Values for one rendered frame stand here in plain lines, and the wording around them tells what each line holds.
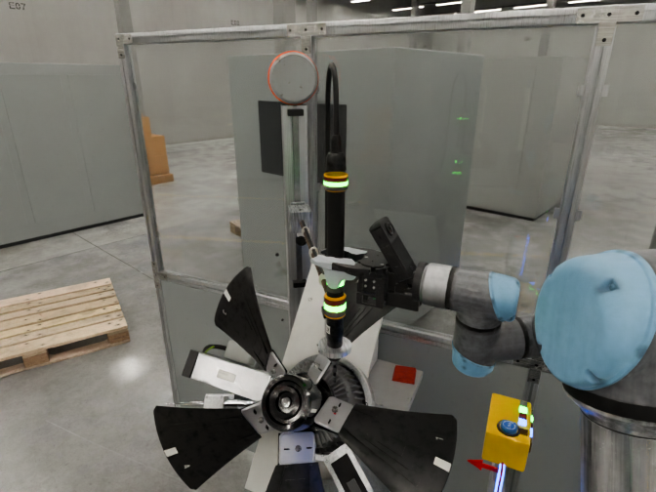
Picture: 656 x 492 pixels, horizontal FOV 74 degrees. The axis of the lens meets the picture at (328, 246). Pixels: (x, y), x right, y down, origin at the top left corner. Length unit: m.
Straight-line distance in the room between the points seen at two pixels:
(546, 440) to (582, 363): 1.43
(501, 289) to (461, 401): 1.10
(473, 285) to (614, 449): 0.34
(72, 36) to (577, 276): 13.38
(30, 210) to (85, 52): 7.82
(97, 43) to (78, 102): 7.42
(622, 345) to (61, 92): 6.24
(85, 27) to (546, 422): 13.19
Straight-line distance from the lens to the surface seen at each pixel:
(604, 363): 0.42
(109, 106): 6.55
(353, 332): 0.99
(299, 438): 1.06
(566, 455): 1.89
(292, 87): 1.44
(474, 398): 1.79
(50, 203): 6.41
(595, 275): 0.42
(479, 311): 0.75
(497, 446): 1.24
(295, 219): 1.39
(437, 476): 0.98
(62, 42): 13.47
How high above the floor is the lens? 1.88
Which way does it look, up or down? 21 degrees down
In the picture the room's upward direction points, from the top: straight up
